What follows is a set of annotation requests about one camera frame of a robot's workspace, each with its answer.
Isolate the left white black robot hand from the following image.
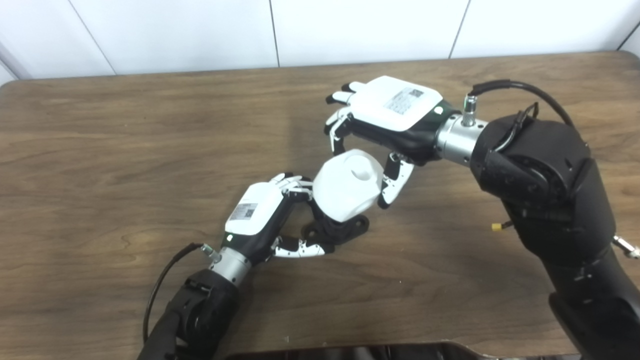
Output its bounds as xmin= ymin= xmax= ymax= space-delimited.
xmin=221 ymin=173 xmax=333 ymax=266

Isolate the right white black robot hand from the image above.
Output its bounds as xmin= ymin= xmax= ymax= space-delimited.
xmin=324 ymin=75 xmax=461 ymax=210

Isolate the round white piece with holes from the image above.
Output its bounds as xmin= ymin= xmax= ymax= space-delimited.
xmin=312 ymin=149 xmax=386 ymax=223

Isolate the black flanged holder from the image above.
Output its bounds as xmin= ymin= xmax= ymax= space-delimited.
xmin=302 ymin=207 xmax=371 ymax=246

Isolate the dark robot torso edge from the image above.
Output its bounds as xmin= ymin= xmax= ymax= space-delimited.
xmin=225 ymin=341 xmax=581 ymax=360

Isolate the silver connector plug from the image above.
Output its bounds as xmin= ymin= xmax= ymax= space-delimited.
xmin=612 ymin=235 xmax=640 ymax=259

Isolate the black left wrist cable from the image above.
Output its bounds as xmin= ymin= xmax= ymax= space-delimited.
xmin=142 ymin=242 xmax=221 ymax=343

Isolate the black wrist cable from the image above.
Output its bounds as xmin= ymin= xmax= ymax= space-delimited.
xmin=462 ymin=79 xmax=576 ymax=128
xmin=142 ymin=242 xmax=221 ymax=343

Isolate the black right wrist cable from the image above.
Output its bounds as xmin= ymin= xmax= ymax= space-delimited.
xmin=462 ymin=79 xmax=576 ymax=128

